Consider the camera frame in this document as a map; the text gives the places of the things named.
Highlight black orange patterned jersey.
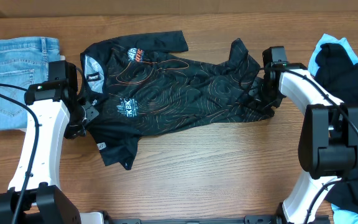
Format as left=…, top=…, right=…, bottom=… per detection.
left=80, top=30, right=281, bottom=170

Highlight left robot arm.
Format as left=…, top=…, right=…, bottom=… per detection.
left=0, top=60, right=109, bottom=224

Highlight light blue shirt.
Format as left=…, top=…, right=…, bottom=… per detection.
left=308, top=34, right=358, bottom=224

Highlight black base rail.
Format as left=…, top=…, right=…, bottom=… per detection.
left=82, top=215, right=331, bottom=224

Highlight folded blue denim jeans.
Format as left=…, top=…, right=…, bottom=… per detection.
left=0, top=37, right=61, bottom=131

